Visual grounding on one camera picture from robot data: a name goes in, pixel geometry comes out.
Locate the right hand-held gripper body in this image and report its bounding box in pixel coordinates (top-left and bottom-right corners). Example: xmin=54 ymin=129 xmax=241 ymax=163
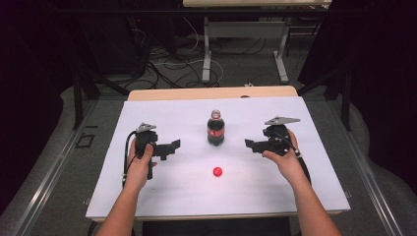
xmin=262 ymin=115 xmax=301 ymax=157

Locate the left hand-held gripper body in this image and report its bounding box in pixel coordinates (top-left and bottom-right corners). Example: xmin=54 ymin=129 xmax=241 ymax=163
xmin=134 ymin=122 xmax=159 ymax=181

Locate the cola bottle with red label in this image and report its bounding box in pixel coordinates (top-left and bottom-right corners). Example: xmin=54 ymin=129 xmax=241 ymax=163
xmin=207 ymin=109 xmax=226 ymax=148

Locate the person's left hand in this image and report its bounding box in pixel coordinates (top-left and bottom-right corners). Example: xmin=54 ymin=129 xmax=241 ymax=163
xmin=125 ymin=137 xmax=158 ymax=194

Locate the person's right hand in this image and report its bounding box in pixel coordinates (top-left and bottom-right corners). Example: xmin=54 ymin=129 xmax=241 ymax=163
xmin=262 ymin=129 xmax=311 ymax=189

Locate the white table cover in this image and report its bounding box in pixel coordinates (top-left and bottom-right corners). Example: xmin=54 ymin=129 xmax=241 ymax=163
xmin=86 ymin=95 xmax=351 ymax=220

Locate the black metal stand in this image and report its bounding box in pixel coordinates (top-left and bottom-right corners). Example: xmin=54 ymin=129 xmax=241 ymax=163
xmin=72 ymin=63 xmax=131 ymax=131
xmin=296 ymin=63 xmax=352 ymax=133

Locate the white metal-framed desk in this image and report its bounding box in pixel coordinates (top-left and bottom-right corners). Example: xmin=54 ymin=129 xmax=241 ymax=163
xmin=182 ymin=0 xmax=332 ymax=85

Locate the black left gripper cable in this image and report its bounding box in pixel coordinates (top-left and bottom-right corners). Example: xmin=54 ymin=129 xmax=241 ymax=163
xmin=121 ymin=130 xmax=138 ymax=189

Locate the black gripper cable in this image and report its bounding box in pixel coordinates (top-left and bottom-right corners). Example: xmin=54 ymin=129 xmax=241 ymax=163
xmin=278 ymin=131 xmax=313 ymax=185
xmin=121 ymin=130 xmax=138 ymax=189

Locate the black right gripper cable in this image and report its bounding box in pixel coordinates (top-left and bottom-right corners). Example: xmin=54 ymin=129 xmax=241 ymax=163
xmin=278 ymin=131 xmax=313 ymax=185

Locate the tangle of floor cables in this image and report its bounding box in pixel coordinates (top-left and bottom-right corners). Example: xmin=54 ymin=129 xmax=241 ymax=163
xmin=127 ymin=16 xmax=273 ymax=90

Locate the aluminium floor rail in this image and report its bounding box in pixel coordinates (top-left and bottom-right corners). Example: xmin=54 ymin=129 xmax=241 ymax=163
xmin=11 ymin=97 xmax=99 ymax=236
xmin=328 ymin=97 xmax=406 ymax=236

